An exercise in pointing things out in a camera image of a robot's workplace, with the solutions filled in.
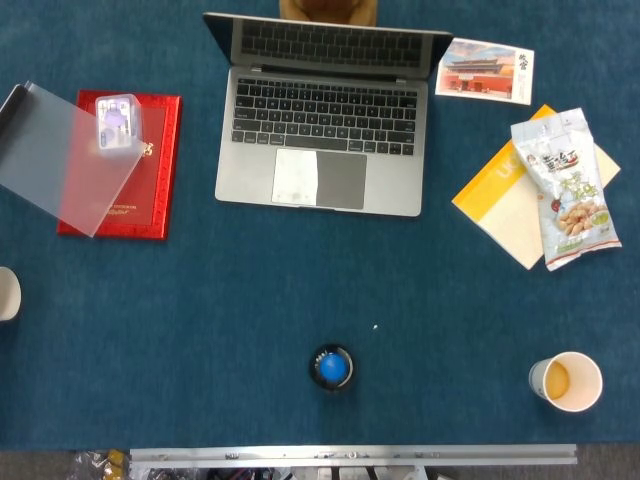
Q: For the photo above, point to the red certificate book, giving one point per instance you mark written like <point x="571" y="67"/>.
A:
<point x="157" y="190"/>

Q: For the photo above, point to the brown plush toy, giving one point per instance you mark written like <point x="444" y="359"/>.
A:
<point x="325" y="9"/>

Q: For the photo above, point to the silver peanut snack bag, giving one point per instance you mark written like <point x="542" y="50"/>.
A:
<point x="570" y="200"/>

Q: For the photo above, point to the silver laptop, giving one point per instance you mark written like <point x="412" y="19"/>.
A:
<point x="395" y="180"/>

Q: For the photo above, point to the yellow and cream booklet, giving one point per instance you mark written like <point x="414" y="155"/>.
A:
<point x="505" y="210"/>

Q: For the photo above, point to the aluminium profile rail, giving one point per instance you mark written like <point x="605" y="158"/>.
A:
<point x="350" y="456"/>

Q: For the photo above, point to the blue ball in black holder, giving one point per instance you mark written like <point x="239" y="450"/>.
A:
<point x="314" y="377"/>

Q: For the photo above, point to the palace photo postcard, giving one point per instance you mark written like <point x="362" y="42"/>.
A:
<point x="480" y="70"/>

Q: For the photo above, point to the translucent plastic sheet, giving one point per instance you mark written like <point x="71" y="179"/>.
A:
<point x="55" y="160"/>

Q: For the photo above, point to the small clear plastic box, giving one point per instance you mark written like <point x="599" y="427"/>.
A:
<point x="120" y="125"/>

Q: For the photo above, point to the cream paper cup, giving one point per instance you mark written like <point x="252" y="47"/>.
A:
<point x="7" y="295"/>

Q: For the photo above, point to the blue felt table cover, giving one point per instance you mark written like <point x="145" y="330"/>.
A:
<point x="200" y="310"/>

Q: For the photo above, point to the paper cup with orange liquid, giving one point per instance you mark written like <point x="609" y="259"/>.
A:
<point x="575" y="385"/>

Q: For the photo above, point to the clear bag with yellow parts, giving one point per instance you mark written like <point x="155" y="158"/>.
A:
<point x="100" y="465"/>

